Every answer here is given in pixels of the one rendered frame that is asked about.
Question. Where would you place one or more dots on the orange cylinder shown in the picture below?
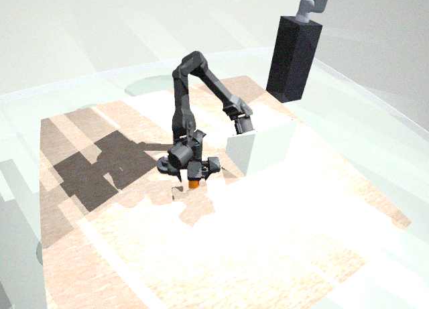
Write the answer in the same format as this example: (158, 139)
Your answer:
(193, 184)

